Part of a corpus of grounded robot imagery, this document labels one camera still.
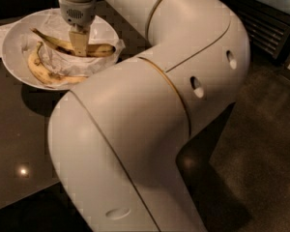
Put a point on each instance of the black glass-door refrigerator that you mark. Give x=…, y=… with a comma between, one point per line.
x=268, y=25

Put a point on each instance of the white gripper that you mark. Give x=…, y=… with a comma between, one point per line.
x=77, y=14

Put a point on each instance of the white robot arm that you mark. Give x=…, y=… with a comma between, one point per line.
x=115, y=137

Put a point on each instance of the spotted banana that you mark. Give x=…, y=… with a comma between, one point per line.
x=97, y=50
x=44, y=75

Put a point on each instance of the white bowl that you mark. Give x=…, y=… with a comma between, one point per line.
x=20, y=41

